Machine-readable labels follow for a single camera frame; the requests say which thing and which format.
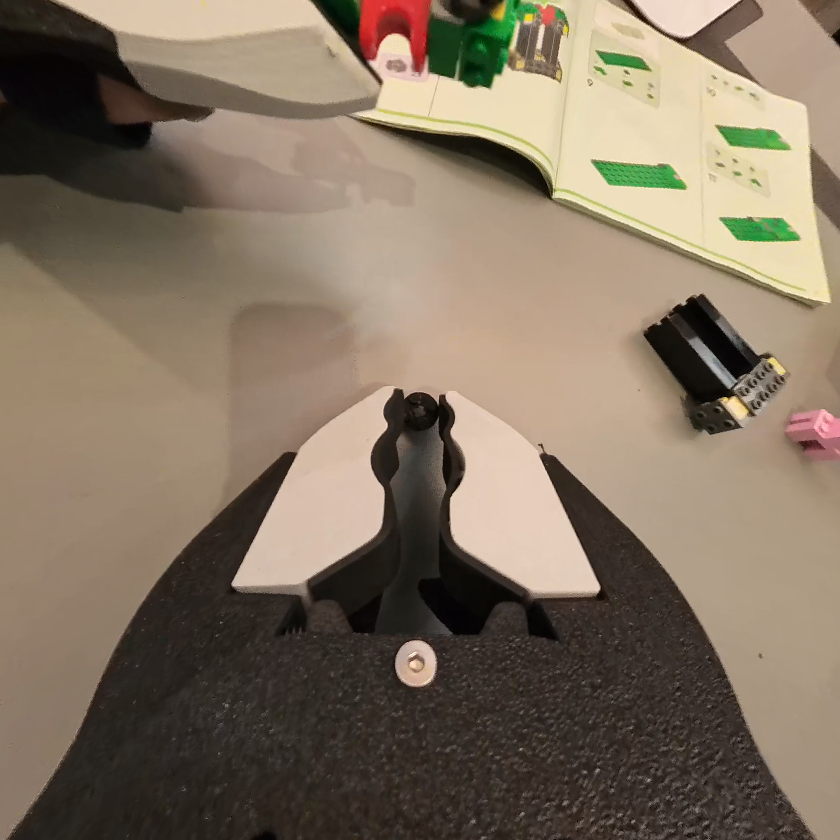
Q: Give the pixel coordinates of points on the white lamp base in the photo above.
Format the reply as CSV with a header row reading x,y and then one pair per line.
x,y
682,16

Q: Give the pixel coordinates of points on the pink toy brick pig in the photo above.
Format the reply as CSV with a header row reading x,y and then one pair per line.
x,y
814,433

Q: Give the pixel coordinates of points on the black toy brick legs assembly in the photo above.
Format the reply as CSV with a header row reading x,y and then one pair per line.
x,y
709,354

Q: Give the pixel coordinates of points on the green red toy brick assembly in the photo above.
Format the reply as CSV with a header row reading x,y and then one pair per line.
x,y
479,46

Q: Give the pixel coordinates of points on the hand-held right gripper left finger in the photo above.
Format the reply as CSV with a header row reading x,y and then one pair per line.
x,y
315,512

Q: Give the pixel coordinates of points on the person's left hand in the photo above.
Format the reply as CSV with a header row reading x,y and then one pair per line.
x,y
164,111

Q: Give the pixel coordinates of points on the toy brick instruction booklet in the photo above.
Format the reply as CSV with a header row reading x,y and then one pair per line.
x,y
630,118

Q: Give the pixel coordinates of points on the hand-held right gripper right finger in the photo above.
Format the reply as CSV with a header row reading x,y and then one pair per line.
x,y
518,518

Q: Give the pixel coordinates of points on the small black brick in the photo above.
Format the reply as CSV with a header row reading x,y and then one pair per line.
x,y
420,412

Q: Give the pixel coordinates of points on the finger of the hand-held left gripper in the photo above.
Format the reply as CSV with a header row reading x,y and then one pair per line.
x,y
229,59

